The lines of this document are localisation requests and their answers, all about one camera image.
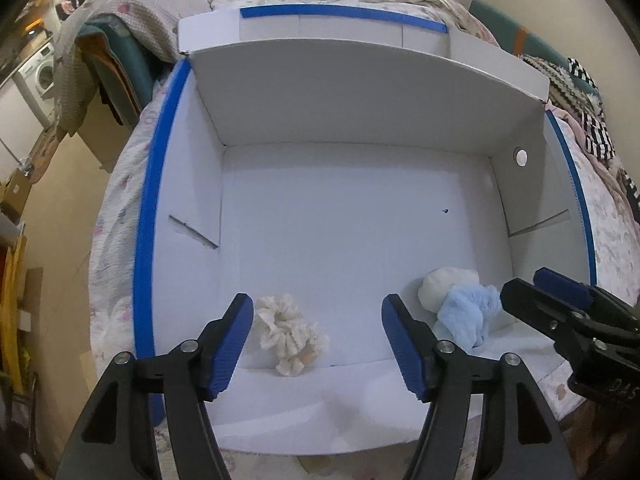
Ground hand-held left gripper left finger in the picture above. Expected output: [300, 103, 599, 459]
[55, 293, 255, 480]

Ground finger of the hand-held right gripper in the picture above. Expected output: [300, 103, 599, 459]
[500, 278, 608, 361]
[533, 267, 640, 328]

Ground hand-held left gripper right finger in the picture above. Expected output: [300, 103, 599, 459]
[381, 293, 579, 480]

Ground cream ruffled scrunchie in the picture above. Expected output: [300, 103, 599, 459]
[256, 293, 331, 377]

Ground light blue fluffy scrunchie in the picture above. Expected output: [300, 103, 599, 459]
[432, 284, 502, 354]

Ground white cardboard box blue edges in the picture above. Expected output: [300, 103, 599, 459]
[131, 4, 599, 455]

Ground black white striped cloth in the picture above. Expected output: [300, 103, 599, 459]
[567, 57, 640, 213]

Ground crochet knitted blanket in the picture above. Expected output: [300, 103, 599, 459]
[522, 52, 601, 111]

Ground yellow wooden rack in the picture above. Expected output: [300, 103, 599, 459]
[0, 234, 29, 392]

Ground cream bed footboard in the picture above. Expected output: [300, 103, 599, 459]
[75, 82, 123, 175]

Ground teal headboard cushion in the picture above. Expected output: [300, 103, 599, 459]
[470, 0, 601, 92]

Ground white washing machine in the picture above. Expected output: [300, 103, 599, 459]
[19, 42, 59, 99]

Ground crumpled floral duvet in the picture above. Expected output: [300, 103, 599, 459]
[52, 0, 441, 136]

